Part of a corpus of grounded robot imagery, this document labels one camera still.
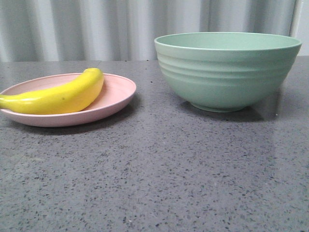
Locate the pink plate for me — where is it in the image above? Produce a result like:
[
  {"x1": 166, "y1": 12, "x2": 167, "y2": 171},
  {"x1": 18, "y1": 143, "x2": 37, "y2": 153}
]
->
[{"x1": 1, "y1": 73, "x2": 136, "y2": 127}]

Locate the green ribbed bowl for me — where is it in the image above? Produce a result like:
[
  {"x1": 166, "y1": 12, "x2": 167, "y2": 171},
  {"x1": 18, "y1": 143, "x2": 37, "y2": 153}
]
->
[{"x1": 154, "y1": 32, "x2": 302, "y2": 112}]

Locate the yellow banana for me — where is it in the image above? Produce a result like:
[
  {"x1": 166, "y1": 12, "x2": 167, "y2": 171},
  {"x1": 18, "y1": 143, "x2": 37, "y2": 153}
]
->
[{"x1": 0, "y1": 68, "x2": 104, "y2": 115}]

